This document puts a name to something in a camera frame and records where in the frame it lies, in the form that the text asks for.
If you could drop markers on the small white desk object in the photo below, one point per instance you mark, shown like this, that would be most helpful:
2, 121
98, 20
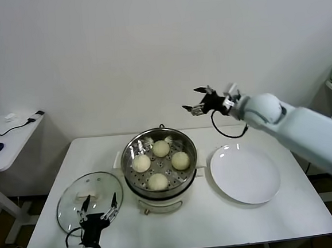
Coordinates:
11, 116

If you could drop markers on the white side desk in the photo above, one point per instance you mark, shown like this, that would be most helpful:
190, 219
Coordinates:
15, 147

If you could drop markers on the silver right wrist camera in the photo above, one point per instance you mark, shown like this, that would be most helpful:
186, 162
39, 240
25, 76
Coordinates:
231, 91

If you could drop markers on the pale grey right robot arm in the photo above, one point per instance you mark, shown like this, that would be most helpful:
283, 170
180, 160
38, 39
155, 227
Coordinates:
313, 129

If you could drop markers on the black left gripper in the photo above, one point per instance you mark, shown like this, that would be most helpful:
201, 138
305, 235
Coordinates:
92, 224

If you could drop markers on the white electric cooker base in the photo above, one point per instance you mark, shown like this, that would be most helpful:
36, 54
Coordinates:
161, 206

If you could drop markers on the white round plate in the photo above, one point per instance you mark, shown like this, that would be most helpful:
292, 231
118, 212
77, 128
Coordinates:
244, 175

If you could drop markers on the small black desk device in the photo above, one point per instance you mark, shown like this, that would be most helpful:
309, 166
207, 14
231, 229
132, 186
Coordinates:
40, 112

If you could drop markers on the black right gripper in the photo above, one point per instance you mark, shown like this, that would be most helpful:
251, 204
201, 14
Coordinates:
216, 104

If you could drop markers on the stainless steel steamer basket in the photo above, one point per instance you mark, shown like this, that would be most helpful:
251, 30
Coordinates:
163, 164

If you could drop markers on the white steamed baozi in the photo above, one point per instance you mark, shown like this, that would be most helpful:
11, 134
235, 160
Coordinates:
158, 182
180, 160
160, 148
141, 163

